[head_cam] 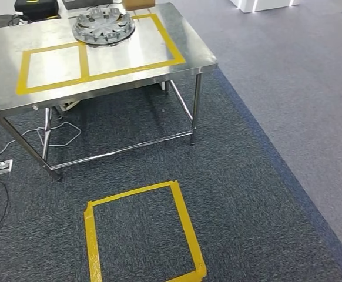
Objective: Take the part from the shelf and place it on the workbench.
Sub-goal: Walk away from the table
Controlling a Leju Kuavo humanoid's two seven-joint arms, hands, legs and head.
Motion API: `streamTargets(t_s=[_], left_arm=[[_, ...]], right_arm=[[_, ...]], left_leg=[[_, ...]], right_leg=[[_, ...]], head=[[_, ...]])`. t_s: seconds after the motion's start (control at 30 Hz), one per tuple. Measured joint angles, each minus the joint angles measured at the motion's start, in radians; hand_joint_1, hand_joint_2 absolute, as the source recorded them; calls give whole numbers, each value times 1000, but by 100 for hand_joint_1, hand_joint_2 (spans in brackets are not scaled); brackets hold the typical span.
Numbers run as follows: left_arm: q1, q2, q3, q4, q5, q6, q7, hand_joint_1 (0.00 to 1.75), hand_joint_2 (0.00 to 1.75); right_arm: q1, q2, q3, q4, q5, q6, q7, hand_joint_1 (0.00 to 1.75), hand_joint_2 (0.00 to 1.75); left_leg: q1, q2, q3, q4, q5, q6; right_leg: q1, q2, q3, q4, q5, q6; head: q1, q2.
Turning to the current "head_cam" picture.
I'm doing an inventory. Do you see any white power strip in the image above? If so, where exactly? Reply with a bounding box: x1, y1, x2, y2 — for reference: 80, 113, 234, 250
0, 159, 14, 176

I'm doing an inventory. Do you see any black cable bundle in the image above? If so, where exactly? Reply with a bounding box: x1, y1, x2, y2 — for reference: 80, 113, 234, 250
8, 14, 30, 26

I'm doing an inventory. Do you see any grey plastic wheel hubcap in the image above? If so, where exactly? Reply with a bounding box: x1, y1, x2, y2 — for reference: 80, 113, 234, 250
72, 6, 135, 46

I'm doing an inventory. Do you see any stainless steel workbench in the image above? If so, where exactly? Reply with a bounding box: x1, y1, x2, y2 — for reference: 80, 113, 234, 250
0, 2, 219, 182

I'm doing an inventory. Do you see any brown cardboard box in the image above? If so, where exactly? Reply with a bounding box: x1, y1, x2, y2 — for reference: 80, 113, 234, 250
122, 0, 156, 11

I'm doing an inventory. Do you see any white lit floor plinth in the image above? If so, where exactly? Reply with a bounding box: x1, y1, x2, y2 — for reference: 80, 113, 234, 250
229, 0, 301, 13

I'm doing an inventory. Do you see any white floor cable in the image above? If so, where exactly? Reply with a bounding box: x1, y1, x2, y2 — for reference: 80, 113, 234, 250
0, 121, 82, 168

